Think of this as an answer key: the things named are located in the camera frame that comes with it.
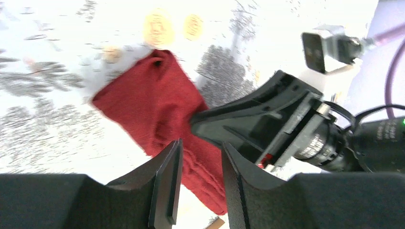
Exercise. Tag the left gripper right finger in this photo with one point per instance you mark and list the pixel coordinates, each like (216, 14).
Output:
(258, 200)

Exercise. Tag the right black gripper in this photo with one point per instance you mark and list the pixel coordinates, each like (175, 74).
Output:
(283, 118)

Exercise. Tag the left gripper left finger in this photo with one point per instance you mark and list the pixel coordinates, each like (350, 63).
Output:
(145, 198)

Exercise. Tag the dark red cloth napkin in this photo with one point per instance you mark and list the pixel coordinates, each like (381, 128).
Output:
(154, 101)

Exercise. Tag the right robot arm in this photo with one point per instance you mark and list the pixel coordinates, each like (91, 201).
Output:
(377, 146)

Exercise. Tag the light wooden block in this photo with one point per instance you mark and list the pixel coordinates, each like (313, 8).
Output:
(216, 223)

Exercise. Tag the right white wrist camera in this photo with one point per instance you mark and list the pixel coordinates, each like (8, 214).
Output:
(327, 48)

